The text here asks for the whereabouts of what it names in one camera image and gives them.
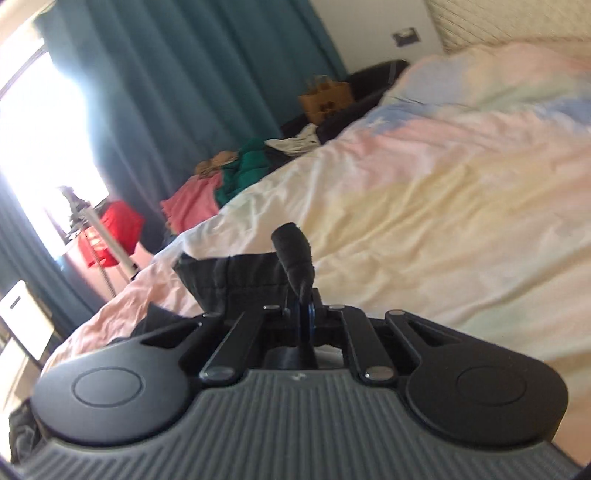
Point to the brown paper bag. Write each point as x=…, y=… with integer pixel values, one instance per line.
x=325, y=104

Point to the white chair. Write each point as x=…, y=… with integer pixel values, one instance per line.
x=21, y=314

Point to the wall socket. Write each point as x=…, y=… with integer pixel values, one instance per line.
x=406, y=37

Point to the white cloth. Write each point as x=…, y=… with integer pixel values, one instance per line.
x=295, y=141

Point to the red garment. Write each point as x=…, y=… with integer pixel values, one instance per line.
x=115, y=230

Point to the pink cloth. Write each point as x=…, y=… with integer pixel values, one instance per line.
x=194, y=203

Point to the narrow blue curtain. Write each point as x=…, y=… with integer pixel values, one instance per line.
x=41, y=277

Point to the beige cloth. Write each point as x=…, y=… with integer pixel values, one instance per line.
x=217, y=162

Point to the garment steamer stand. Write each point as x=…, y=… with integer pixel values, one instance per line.
x=99, y=230

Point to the wide blue curtain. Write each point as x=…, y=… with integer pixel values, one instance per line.
x=184, y=83

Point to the pastel tie-dye duvet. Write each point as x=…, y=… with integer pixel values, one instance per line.
x=438, y=184

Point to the bright window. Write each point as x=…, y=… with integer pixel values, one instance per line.
x=41, y=138

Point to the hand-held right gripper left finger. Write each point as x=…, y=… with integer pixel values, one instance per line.
x=240, y=339

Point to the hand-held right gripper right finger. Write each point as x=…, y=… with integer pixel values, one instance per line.
x=311, y=323

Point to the black pants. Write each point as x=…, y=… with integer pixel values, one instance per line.
x=240, y=281

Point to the quilted headboard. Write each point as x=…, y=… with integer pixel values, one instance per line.
x=508, y=23

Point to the black sofa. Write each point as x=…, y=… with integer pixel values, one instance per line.
x=369, y=78

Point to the green cloth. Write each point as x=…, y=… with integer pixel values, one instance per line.
x=244, y=170

